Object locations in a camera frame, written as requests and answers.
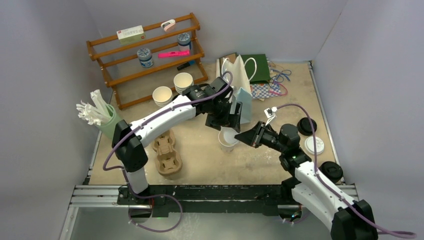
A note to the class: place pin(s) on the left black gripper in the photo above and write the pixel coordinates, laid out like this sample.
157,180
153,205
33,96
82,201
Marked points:
216,123

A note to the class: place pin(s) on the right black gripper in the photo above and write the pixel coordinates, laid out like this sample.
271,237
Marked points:
253,137

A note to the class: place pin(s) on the single white paper cup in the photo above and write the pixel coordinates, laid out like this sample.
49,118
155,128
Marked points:
225,148

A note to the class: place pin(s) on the light blue paper bag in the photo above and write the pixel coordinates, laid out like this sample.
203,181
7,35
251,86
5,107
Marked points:
241,84

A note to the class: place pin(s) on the white cup stack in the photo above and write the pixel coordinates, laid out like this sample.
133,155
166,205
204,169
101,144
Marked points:
162,96
183,81

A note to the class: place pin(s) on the white cup lid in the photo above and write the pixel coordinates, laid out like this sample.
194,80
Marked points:
227,136
314,145

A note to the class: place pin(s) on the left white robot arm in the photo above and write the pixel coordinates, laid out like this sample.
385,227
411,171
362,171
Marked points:
130,139

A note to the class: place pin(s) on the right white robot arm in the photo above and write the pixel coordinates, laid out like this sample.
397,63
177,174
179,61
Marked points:
345,217

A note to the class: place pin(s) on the checkered patterned paper bag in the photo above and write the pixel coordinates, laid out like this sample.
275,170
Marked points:
268,90

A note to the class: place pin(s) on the brown pulp cup carrier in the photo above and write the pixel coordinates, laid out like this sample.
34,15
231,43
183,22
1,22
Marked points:
168,161

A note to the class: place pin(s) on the green paper bag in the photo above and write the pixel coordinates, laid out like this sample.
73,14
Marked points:
260,68

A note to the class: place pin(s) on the black blue marker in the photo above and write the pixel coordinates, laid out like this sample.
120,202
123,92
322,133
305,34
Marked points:
186,65

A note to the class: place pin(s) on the pink marker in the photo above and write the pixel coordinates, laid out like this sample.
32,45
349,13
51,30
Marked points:
174,54

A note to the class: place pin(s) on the stacked black cup lids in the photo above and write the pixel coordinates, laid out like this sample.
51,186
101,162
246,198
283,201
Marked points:
332,171

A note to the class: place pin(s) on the right blue white jar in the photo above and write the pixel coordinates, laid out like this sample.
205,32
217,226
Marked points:
184,42

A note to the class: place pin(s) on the blue white jar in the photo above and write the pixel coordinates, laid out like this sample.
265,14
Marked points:
145,57
184,42

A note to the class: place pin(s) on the left blue white jar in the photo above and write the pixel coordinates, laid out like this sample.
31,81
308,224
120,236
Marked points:
145,57

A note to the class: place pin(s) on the wooden shelf rack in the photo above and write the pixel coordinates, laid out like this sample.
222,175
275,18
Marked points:
153,53

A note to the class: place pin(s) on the pink white stapler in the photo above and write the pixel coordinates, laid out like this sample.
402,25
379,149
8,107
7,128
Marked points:
168,26

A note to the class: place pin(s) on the green straw holder cup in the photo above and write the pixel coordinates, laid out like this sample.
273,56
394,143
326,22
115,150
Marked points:
108,128

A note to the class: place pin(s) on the white wrapped straws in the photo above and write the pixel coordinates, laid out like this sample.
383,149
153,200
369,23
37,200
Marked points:
96,114

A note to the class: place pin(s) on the white green box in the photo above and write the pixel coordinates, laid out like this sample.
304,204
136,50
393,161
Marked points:
131,35

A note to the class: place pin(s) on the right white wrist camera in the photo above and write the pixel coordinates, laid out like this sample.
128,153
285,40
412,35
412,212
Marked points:
270,114

